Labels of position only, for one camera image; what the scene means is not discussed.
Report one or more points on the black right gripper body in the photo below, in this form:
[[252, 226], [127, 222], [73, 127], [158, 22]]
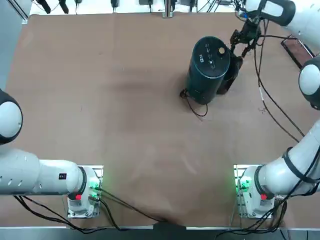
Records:
[[251, 30]]

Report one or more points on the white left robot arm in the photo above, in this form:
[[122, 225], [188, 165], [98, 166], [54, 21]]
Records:
[[50, 175]]

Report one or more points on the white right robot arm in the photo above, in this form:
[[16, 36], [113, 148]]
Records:
[[275, 172]]

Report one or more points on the green air fryer body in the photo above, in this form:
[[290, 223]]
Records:
[[208, 75]]

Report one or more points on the black framed glass tray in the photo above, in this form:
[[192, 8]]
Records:
[[297, 51]]

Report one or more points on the aluminium post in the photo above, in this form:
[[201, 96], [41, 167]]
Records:
[[167, 10]]

